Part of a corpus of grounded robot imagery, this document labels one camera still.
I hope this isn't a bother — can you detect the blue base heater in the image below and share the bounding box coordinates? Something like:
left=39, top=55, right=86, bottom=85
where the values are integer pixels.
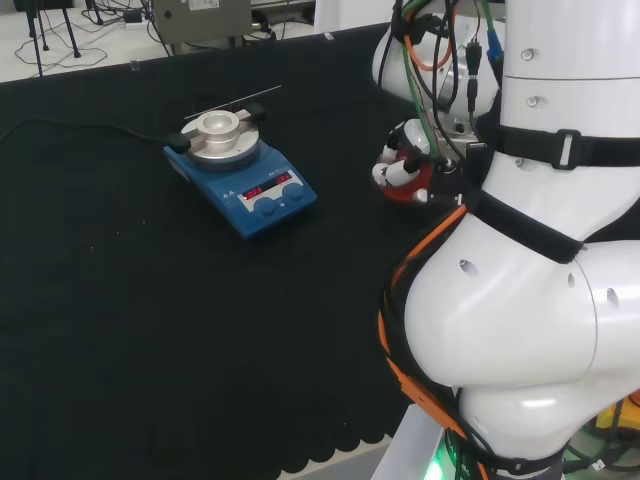
left=163, top=101, right=319, bottom=240

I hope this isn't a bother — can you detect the orange robot cable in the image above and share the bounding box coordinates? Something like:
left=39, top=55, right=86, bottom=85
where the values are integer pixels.
left=377, top=202, right=484, bottom=451

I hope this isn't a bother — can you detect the black bench cloth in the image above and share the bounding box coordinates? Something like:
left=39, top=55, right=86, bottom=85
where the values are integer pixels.
left=0, top=22, right=506, bottom=476

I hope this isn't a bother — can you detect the red flask support ring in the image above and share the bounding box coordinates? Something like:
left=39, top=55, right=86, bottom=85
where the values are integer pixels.
left=380, top=163, right=434, bottom=206

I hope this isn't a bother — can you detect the black tripod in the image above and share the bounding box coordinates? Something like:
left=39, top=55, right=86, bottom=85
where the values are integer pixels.
left=24, top=0, right=82, bottom=77

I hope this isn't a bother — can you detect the grey metal box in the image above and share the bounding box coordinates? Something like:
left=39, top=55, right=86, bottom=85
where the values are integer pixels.
left=151, top=0, right=254, bottom=47

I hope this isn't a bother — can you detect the black heater power cable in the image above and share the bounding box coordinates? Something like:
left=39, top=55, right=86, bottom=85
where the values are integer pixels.
left=0, top=116, right=174, bottom=147

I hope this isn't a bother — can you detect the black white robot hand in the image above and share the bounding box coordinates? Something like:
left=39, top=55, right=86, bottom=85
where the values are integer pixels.
left=370, top=118, right=451, bottom=206

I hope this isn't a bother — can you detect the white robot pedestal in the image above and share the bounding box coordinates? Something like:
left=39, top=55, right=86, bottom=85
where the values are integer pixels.
left=383, top=403, right=451, bottom=480

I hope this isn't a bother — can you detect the yellow stop button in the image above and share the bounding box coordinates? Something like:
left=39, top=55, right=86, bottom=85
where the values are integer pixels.
left=593, top=389, right=640, bottom=451

